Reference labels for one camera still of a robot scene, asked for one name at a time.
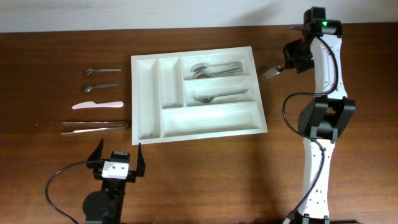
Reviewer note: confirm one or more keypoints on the large metal spoon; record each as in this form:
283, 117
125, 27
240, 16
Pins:
208, 74
201, 66

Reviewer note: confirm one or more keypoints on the white plastic knife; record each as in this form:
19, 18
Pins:
92, 104

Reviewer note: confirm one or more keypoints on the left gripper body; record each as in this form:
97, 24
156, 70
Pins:
130, 178

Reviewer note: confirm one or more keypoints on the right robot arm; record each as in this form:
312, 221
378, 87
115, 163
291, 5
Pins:
324, 119

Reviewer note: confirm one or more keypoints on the metal fork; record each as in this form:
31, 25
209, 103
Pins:
274, 71
209, 99

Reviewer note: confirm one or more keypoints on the small metal teaspoon lower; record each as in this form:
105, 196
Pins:
88, 88

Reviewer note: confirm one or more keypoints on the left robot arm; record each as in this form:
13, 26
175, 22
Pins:
105, 205

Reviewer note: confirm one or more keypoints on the white plastic cutlery tray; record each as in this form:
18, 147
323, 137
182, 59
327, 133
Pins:
163, 109

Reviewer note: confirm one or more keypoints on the metal kitchen tongs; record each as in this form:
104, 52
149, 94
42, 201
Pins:
94, 126

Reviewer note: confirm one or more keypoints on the small metal teaspoon upper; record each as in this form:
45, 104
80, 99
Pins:
89, 71

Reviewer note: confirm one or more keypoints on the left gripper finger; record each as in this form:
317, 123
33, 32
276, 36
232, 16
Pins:
94, 159
141, 165

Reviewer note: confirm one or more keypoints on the small metal teaspoon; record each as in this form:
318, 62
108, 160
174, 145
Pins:
88, 88
89, 71

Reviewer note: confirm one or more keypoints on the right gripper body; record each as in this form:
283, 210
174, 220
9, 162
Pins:
294, 58

